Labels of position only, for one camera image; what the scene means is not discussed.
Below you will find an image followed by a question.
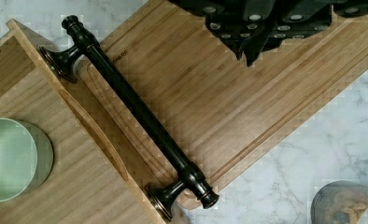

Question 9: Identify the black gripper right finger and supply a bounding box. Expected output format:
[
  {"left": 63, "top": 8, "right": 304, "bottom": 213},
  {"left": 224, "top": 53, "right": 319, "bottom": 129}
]
[{"left": 239, "top": 0, "right": 368, "bottom": 66}]

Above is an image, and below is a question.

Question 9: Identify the wooden drawer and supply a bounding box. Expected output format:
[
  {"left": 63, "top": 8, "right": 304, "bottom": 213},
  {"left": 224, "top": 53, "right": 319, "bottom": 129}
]
[{"left": 0, "top": 19, "right": 165, "bottom": 224}]

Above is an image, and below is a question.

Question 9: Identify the glass jar with cereal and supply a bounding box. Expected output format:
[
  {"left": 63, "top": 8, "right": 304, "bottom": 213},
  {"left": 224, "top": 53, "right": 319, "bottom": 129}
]
[{"left": 310, "top": 180, "right": 368, "bottom": 224}]

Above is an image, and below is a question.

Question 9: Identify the bamboo cutting board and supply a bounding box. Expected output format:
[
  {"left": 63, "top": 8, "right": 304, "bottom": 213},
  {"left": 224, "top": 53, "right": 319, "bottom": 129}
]
[{"left": 76, "top": 0, "right": 368, "bottom": 210}]

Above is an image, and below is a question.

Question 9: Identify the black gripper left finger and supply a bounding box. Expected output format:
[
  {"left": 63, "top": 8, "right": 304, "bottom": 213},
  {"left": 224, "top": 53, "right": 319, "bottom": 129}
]
[{"left": 169, "top": 0, "right": 276, "bottom": 60}]

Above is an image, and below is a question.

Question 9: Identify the green bowl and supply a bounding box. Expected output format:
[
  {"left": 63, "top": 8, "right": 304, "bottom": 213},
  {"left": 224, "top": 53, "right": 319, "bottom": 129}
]
[{"left": 0, "top": 118, "right": 54, "bottom": 203}]

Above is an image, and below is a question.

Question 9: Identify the dark bronze drawer handle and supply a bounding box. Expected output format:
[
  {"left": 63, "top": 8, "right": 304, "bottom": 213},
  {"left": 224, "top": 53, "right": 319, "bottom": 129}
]
[{"left": 39, "top": 15, "right": 219, "bottom": 221}]

